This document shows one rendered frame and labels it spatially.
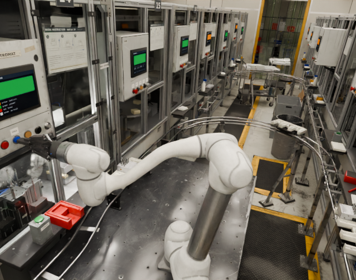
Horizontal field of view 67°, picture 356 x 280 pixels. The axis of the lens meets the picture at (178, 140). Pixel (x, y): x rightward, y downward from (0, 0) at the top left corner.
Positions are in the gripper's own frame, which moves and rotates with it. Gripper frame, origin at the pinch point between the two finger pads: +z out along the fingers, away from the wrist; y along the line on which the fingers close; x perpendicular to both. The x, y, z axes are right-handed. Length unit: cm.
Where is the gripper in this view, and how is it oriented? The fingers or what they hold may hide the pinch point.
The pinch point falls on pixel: (25, 141)
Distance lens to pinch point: 136.1
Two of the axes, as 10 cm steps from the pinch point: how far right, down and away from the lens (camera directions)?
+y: 0.5, -9.0, -4.3
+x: -3.5, 3.9, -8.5
